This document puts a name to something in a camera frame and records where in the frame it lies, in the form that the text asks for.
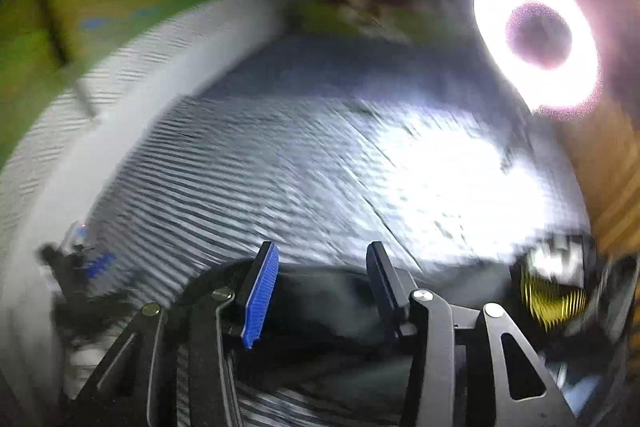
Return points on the dark pants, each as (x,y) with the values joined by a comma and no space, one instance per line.
(320,302)

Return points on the yellow and black object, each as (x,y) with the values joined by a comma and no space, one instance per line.
(550,297)

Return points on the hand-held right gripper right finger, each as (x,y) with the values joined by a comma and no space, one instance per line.
(382,287)

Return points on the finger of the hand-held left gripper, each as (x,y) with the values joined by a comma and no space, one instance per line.
(99,266)

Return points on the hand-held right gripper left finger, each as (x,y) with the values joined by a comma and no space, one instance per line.
(260,292)

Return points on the striped bed sheet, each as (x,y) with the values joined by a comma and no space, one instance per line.
(300,157)

